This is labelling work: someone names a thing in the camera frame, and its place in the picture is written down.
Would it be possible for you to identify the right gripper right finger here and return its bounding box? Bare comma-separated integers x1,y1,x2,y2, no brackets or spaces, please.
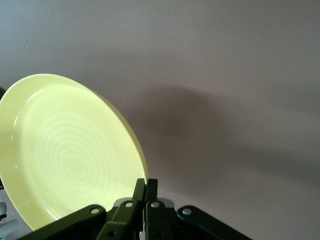
144,178,250,240

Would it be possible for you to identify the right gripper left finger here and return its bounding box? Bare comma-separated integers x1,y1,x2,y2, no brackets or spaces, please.
18,178,146,240

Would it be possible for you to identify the yellow plate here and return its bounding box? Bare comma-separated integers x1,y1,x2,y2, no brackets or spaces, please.
0,73,150,232

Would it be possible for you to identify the brown table cover sheet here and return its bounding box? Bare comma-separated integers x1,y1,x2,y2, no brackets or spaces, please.
0,0,320,240

